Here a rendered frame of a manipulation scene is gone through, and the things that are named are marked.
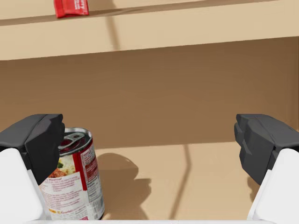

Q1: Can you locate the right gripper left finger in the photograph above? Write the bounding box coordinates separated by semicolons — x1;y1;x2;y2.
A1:
0;113;65;222

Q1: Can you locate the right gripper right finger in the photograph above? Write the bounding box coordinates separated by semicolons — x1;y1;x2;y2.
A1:
234;113;299;221

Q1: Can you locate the red and white can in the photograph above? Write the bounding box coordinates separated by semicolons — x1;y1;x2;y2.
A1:
38;127;105;221

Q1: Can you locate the pale wooden shelf unit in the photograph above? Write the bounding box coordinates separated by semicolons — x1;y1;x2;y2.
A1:
0;0;299;221

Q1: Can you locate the red carton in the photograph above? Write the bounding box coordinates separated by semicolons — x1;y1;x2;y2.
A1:
53;0;90;19

